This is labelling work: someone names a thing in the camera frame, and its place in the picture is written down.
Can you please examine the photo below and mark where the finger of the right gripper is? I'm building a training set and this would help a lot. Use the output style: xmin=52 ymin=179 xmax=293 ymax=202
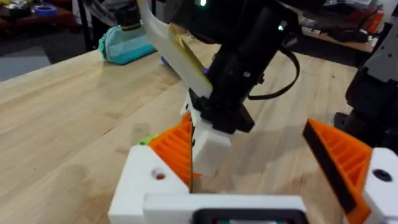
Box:
xmin=192 ymin=118 xmax=232 ymax=177
xmin=180 ymin=90 xmax=196 ymax=126

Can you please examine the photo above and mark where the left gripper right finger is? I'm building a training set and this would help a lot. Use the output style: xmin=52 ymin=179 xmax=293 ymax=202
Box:
xmin=302 ymin=118 xmax=398 ymax=224

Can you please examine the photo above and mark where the blue tape roll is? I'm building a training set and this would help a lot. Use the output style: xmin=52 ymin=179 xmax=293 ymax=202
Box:
xmin=32 ymin=4 xmax=58 ymax=17

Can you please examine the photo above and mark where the teal zip bag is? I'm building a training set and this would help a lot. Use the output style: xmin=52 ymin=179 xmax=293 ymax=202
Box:
xmin=98 ymin=24 xmax=157 ymax=66

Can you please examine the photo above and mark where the upright flat wrist plate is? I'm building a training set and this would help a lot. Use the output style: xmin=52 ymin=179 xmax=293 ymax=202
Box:
xmin=136 ymin=0 xmax=214 ymax=99

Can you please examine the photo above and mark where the cluttered side table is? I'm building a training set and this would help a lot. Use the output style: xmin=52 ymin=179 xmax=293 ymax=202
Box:
xmin=297 ymin=0 xmax=385 ymax=54

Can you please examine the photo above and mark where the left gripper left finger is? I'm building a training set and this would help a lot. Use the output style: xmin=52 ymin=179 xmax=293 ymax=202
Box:
xmin=108 ymin=144 xmax=191 ymax=224

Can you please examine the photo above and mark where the green disc with holes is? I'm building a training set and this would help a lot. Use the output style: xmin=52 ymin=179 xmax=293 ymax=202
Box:
xmin=139 ymin=134 xmax=159 ymax=146

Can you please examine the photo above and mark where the orange ribbed wedge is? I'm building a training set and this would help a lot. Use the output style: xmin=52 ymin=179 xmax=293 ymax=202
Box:
xmin=148 ymin=112 xmax=200 ymax=191

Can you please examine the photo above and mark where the black round container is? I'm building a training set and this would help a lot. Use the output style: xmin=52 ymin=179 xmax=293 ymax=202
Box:
xmin=118 ymin=7 xmax=143 ymax=31

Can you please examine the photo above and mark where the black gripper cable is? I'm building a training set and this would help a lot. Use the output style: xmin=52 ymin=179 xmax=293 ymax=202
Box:
xmin=248 ymin=45 xmax=301 ymax=101

